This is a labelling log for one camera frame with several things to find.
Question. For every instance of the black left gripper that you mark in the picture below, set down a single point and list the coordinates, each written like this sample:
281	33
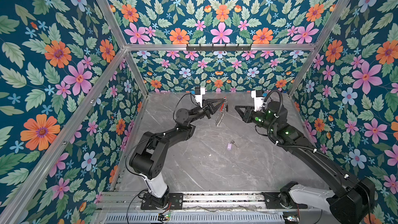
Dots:
209	109

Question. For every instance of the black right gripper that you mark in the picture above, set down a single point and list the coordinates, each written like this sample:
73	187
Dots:
246	116

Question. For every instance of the purple tag key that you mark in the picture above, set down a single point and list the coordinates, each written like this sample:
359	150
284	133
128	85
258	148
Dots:
231	146

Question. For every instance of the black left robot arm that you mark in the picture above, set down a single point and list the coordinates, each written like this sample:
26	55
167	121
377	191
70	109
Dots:
148	158

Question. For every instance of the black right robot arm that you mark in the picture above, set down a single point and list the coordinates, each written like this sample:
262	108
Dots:
349	199

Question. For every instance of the aluminium back top beam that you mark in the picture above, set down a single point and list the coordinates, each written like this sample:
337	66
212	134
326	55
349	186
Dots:
271	47

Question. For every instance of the aluminium beam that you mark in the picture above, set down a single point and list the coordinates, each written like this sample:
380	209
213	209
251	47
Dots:
31	185
271	47

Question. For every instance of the aluminium left top beam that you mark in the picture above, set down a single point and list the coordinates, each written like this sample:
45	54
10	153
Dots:
31	185

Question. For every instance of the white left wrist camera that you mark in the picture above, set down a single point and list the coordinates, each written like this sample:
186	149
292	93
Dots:
198	94

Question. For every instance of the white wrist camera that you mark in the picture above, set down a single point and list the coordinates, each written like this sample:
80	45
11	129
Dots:
258	98
198	94

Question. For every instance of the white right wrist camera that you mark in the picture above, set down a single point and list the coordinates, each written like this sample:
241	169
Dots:
258	98

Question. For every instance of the black hook rail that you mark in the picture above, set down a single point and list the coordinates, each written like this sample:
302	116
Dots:
219	47

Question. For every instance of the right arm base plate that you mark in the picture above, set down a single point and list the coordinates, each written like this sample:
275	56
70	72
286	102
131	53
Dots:
280	200

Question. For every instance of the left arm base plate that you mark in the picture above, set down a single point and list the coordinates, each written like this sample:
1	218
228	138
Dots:
168	201

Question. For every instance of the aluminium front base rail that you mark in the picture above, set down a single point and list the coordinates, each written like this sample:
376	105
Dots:
217	200

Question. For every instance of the white perforated cable duct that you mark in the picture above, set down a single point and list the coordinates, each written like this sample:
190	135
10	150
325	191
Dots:
195	218

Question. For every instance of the aluminium back right post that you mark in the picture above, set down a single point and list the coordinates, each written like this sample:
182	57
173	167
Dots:
324	34

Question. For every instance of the aluminium post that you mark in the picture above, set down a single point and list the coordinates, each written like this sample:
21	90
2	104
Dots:
121	42
324	34

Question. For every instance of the aluminium back left post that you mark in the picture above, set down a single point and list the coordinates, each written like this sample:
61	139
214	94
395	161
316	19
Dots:
121	42

